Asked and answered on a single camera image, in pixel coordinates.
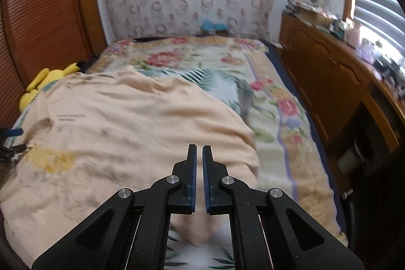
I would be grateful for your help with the beige shirt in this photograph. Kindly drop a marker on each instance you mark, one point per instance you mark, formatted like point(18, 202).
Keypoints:
point(126, 130)

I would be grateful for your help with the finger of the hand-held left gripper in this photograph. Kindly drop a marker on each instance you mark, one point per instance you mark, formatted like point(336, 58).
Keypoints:
point(14, 149)
point(12, 132)

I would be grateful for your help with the floral blanket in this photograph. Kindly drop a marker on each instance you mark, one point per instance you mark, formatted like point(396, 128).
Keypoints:
point(284, 130)

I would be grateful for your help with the blue cloth bundle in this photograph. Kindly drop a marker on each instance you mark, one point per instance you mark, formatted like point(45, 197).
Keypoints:
point(213, 25)

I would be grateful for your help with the white cylindrical container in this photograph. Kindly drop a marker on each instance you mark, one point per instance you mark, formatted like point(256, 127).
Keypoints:
point(349, 159)

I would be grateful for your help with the pale lilac container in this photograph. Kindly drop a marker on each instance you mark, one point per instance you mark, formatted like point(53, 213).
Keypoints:
point(367, 51)

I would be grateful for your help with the wooden cabinet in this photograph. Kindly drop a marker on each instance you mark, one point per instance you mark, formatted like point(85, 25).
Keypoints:
point(322, 67)

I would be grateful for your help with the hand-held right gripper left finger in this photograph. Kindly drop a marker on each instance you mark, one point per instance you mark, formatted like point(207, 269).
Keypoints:
point(193, 187)

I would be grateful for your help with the pink bottle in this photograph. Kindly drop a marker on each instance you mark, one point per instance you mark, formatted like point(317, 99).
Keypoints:
point(355, 34)

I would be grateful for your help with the yellow plush toy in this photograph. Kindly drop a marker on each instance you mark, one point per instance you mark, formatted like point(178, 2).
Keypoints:
point(47, 75)

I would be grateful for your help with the black gadget clutter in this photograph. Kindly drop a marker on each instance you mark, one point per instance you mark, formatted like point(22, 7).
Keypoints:
point(390, 67)

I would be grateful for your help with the pile of papers and boxes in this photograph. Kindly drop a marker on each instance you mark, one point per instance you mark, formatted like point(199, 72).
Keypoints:
point(310, 12)

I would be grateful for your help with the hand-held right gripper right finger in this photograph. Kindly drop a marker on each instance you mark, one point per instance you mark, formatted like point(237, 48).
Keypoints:
point(206, 187)

